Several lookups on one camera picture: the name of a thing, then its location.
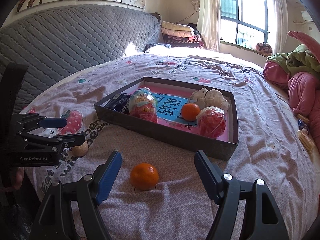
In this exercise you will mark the floral cushion on sill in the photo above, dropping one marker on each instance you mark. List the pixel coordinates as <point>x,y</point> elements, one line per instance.
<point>264,49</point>

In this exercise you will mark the dark cardboard box tray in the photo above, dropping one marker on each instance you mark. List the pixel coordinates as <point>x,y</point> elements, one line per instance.
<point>214,148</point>

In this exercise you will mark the cream curtain right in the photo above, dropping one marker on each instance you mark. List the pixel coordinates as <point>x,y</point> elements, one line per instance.
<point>282,24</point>

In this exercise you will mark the orange mandarin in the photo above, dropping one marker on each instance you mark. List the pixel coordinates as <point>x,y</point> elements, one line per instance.
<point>189,111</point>
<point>144,176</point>

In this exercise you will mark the beige mesh scrunchie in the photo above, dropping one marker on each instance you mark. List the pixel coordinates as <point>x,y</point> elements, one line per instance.
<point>207,98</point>

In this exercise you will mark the pink blanket pile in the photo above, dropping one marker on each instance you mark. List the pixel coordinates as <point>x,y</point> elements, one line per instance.
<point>302,88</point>

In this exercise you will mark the green blanket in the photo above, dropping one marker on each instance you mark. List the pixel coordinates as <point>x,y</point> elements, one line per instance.
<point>299,60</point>

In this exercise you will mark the cream curtain left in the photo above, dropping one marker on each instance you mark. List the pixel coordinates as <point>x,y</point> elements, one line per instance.
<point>209,22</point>

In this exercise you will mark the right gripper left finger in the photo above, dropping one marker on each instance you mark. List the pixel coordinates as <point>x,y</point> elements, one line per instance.
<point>105,175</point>

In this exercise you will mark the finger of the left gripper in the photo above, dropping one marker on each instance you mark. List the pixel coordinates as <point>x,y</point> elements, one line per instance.
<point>37,142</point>
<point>35,121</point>

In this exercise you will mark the white air conditioner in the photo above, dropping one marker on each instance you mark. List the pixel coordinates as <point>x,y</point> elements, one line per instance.
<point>306,16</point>

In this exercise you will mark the small blue snack packet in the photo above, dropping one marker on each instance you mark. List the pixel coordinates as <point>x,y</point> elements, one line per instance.
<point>303,122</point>

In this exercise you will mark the walnut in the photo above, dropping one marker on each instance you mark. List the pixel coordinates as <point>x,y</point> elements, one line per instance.
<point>80,151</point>

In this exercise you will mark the window with dark frame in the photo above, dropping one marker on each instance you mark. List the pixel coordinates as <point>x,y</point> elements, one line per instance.
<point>244,22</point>

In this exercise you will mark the grey quilted headboard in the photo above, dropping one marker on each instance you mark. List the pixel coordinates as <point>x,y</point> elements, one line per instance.
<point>58,42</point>

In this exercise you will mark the cream curtain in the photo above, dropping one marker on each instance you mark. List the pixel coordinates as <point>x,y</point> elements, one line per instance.
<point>282,24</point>
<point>209,22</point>

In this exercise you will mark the red white surprise egg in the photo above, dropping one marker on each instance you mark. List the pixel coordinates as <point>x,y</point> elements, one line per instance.
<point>142,104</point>

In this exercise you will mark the folded blankets stack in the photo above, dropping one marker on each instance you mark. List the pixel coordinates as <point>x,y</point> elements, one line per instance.
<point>179,35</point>

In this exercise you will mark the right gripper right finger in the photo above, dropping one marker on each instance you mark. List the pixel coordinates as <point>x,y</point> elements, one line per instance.
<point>210,175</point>

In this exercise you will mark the pink blue book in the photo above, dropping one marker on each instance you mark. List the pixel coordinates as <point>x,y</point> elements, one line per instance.
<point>170,99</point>

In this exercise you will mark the yellow biscuit packet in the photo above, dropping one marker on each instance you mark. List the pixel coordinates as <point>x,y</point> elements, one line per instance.
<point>305,140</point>

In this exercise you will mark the person's left hand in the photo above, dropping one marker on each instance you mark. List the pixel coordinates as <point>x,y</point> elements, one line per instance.
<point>19,178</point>

